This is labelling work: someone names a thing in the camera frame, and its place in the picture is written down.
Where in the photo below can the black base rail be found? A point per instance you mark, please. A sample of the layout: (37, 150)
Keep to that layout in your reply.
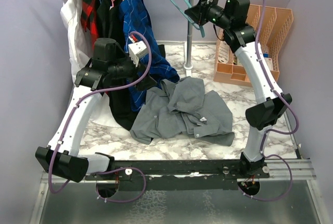
(171, 175)

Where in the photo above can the red black plaid shirt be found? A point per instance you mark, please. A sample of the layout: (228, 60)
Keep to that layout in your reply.
(90, 19)

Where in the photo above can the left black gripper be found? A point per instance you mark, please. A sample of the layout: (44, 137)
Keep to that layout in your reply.
(135, 76)

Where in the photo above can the grey boxed item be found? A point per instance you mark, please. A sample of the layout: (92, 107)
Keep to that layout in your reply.
(236, 61)

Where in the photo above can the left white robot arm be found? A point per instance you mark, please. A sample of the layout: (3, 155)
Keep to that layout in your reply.
(61, 156)

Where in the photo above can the white shirt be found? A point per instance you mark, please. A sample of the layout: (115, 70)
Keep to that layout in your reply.
(80, 50)

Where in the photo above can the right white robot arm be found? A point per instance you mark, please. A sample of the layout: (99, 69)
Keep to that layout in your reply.
(271, 101)

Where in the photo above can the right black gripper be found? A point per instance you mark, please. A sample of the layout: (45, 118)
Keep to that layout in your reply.
(197, 12)

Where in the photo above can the peach plastic file organizer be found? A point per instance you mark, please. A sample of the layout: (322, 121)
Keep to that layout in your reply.
(276, 25)

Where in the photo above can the grey shirt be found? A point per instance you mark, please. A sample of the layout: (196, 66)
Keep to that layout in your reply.
(183, 108)

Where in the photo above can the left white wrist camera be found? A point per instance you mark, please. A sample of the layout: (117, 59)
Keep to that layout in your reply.
(137, 50)

